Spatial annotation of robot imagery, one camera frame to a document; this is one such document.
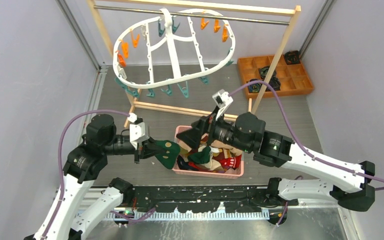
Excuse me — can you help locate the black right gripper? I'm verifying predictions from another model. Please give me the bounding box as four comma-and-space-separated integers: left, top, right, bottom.
175, 105, 252, 153

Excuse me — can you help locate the green sock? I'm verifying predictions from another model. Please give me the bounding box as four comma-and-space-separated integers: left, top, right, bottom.
155, 140, 181, 170
187, 146, 213, 165

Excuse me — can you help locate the beige brown block sock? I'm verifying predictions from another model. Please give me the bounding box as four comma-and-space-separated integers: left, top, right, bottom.
178, 132, 244, 174

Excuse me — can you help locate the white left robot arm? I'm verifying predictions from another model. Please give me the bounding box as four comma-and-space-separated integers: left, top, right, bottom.
28, 109, 172, 240

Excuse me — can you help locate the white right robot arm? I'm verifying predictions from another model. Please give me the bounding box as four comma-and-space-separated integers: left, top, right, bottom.
176, 112, 376, 212

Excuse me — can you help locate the white oval clip hanger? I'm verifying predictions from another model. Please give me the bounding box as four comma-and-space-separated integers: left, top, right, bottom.
112, 7, 237, 96

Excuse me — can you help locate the pink perforated plastic basket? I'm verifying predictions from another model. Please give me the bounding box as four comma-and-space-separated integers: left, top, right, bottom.
172, 137, 244, 179

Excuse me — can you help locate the rolled dark sock in tray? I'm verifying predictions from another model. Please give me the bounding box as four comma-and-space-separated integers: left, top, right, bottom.
258, 65, 277, 80

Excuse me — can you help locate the orange wooden divided tray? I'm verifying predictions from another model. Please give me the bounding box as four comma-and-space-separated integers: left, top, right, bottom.
237, 55, 314, 97

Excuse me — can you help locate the metal hanging rod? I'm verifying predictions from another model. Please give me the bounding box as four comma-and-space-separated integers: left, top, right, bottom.
93, 5, 290, 26

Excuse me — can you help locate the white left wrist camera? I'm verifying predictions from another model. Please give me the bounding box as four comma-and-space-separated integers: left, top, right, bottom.
127, 112, 150, 150

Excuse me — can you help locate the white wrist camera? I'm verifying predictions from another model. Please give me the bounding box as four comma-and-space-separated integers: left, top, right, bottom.
127, 112, 150, 150
212, 89, 233, 120

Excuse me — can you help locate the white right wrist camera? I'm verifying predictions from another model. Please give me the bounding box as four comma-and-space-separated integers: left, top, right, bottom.
212, 89, 233, 120

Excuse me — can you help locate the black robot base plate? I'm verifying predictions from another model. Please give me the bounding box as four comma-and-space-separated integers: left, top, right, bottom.
119, 185, 285, 213

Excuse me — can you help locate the wooden clothes rack frame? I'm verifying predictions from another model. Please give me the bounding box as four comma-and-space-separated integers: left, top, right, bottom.
86, 0, 302, 130

